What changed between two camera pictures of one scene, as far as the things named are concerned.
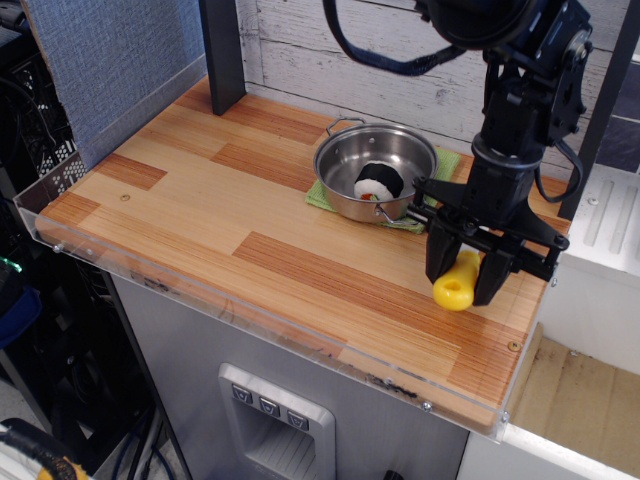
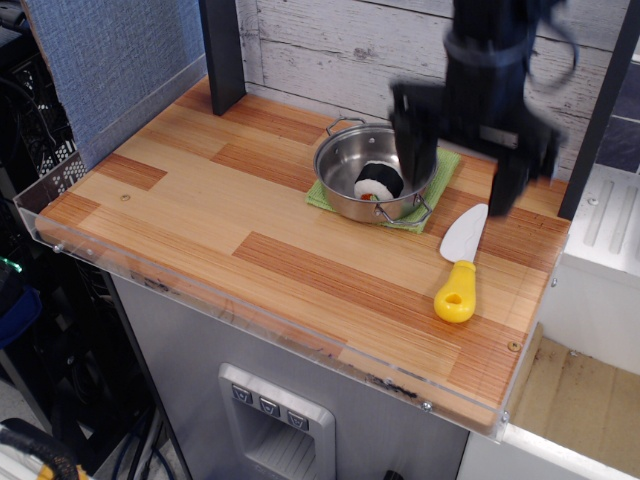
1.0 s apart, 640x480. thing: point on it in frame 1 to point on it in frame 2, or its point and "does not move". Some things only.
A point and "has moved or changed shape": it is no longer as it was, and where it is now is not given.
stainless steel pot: x=365 y=172 does not move
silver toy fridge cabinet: x=239 y=405 does not move
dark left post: x=223 y=50 does not move
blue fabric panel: x=116 y=61 does not move
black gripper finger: x=493 y=268 to x=511 y=179
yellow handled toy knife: x=455 y=291 has moved or changed shape
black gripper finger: x=442 y=250 to x=417 y=142
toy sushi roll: x=377 y=182 does not move
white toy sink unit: x=574 y=406 does not move
